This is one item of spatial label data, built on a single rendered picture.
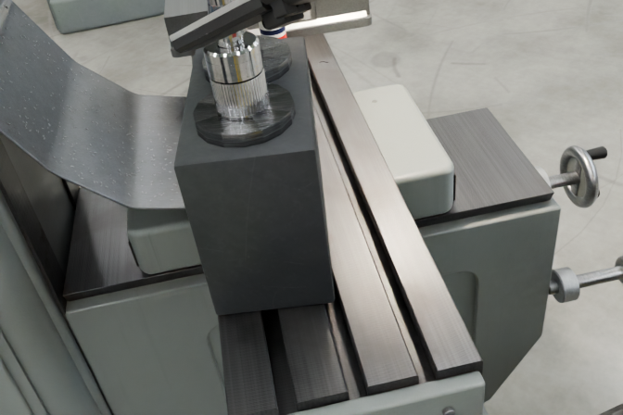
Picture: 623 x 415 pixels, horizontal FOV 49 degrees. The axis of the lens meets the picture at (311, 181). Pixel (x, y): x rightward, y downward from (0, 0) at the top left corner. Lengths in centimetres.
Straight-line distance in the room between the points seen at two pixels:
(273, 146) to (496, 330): 82
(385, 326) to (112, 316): 55
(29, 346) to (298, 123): 62
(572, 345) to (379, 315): 129
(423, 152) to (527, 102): 180
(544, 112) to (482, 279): 165
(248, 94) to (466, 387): 32
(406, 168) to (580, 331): 104
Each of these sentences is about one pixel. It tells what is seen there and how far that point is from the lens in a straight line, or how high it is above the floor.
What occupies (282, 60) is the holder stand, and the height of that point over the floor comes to 116.
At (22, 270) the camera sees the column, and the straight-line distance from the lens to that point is 101.
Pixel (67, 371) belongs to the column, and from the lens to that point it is 114.
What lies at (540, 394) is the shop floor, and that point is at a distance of 182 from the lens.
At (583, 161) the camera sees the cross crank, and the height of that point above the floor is 72.
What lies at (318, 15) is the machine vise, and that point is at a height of 99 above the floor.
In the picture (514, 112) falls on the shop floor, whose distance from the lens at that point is 277.
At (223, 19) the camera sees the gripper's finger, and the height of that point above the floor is 135.
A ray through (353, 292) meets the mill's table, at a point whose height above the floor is 96.
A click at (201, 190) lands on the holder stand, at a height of 112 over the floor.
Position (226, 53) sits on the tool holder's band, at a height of 123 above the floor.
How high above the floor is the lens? 147
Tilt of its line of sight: 37 degrees down
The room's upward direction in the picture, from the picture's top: 8 degrees counter-clockwise
